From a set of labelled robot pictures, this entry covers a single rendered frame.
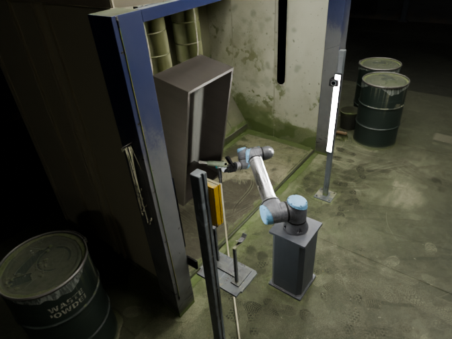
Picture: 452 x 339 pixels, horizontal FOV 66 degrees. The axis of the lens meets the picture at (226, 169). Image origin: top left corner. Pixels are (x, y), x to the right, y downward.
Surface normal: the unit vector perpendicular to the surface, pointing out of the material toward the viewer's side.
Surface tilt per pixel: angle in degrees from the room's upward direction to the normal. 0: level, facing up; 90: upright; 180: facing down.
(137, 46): 90
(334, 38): 90
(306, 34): 90
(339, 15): 90
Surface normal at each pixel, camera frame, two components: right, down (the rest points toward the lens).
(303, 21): -0.60, 0.48
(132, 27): 0.80, 0.29
